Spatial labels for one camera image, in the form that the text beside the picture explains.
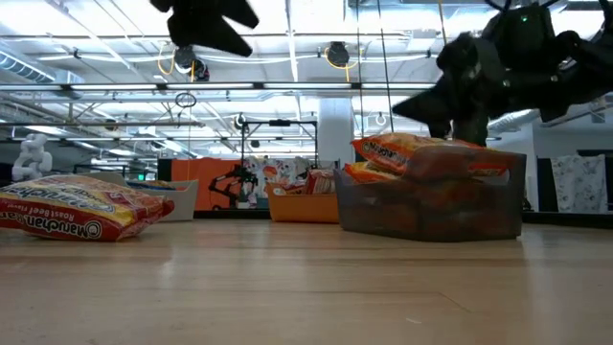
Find orange partition panel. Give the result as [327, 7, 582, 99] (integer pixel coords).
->
[170, 157, 244, 211]

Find white robot figure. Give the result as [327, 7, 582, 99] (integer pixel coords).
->
[11, 133, 54, 182]

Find red roast beef ramen pack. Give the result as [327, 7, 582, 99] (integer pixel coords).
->
[305, 168, 336, 196]
[0, 174, 176, 242]
[272, 181, 307, 196]

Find long ceiling light strip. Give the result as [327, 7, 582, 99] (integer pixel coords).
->
[0, 81, 437, 91]

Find white patterned cloth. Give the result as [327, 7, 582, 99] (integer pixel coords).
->
[550, 153, 608, 213]

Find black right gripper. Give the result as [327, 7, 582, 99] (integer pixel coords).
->
[391, 33, 509, 140]

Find floral patterned cloth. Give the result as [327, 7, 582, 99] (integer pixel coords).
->
[241, 155, 310, 198]

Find black ceiling cable reel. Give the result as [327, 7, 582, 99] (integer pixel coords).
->
[324, 40, 352, 68]
[172, 45, 211, 82]

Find long black cable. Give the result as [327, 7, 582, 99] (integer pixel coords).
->
[376, 0, 397, 133]

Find white building pillar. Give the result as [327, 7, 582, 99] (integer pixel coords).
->
[318, 98, 355, 169]

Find light grey plastic bin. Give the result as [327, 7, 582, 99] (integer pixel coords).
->
[83, 172, 200, 223]

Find orange plastic bin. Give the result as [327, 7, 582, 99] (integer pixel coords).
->
[266, 181, 340, 224]

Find black metal rack frame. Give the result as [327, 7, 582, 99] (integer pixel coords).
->
[238, 119, 320, 186]

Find green cactus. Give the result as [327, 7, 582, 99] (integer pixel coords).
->
[452, 117, 489, 148]

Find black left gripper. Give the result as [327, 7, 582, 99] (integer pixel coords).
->
[148, 0, 260, 58]

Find yellow cable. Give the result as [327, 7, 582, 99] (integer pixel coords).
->
[436, 0, 449, 44]

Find clear plastic bin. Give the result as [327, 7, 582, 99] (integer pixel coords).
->
[333, 151, 528, 242]

